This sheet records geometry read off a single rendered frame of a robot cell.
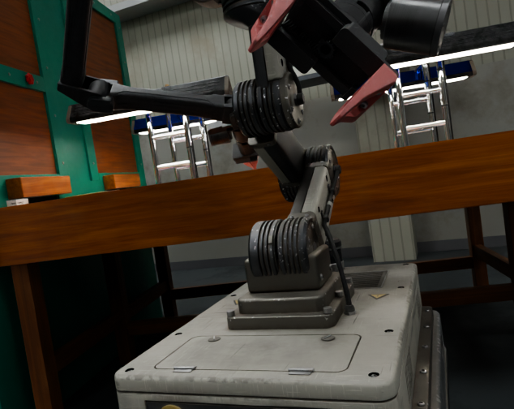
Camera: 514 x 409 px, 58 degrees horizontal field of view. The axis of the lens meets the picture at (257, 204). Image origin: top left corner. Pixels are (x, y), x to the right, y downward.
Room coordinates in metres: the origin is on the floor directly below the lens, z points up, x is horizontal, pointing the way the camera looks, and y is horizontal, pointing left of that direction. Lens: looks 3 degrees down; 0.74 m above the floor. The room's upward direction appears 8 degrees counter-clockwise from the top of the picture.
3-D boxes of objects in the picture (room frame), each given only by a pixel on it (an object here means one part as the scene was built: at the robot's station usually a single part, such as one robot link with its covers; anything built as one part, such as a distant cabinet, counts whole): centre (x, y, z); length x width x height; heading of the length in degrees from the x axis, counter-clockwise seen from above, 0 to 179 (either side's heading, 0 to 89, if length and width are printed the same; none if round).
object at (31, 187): (1.74, 0.78, 0.83); 0.30 x 0.06 x 0.07; 170
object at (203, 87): (1.72, 0.34, 1.08); 0.62 x 0.08 x 0.07; 80
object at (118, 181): (2.41, 0.67, 0.83); 0.30 x 0.06 x 0.07; 170
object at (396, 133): (2.03, -0.70, 0.90); 0.20 x 0.19 x 0.45; 80
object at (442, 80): (1.63, -0.64, 0.90); 0.20 x 0.19 x 0.45; 80
